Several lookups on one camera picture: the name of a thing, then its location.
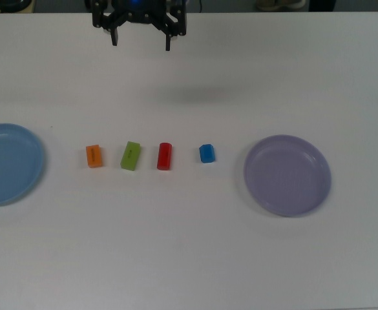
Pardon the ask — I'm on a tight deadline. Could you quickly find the purple plate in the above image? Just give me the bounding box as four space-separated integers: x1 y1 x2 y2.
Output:
242 134 333 218

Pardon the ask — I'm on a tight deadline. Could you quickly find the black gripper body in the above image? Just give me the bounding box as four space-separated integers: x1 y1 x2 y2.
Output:
110 0 169 25

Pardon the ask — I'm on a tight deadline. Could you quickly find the red cylinder block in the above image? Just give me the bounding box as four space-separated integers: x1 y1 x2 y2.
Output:
156 141 173 171

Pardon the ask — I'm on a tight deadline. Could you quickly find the green rectangular block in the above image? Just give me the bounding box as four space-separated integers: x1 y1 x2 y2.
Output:
120 141 142 171

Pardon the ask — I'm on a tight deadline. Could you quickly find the orange rectangular block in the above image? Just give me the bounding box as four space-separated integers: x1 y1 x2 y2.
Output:
85 144 104 169

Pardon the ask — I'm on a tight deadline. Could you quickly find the small blue block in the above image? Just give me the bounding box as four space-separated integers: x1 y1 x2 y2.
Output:
198 143 216 164

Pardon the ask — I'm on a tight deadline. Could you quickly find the blue plate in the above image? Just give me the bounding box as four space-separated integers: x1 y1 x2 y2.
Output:
0 123 46 207

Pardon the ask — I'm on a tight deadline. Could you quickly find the pale shoe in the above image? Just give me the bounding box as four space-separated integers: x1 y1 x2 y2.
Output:
279 0 310 10

